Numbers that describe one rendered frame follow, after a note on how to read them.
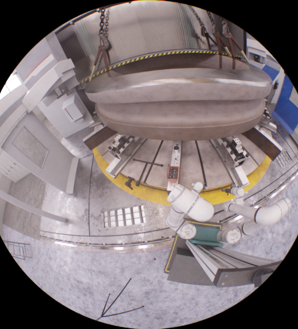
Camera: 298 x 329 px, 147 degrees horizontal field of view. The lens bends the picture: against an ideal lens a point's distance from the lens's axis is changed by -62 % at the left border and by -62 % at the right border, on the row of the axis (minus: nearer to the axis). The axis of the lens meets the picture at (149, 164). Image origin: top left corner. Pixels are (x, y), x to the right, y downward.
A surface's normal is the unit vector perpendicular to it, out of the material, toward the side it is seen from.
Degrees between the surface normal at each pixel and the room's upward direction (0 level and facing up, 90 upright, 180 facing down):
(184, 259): 0
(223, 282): 0
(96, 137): 90
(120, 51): 90
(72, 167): 37
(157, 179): 0
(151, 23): 90
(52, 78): 90
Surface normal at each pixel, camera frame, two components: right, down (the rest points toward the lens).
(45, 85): 0.17, 0.81
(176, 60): -0.19, 0.85
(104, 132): 0.52, 0.65
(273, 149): -0.82, 0.55
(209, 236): -0.22, -0.52
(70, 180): 0.40, -0.58
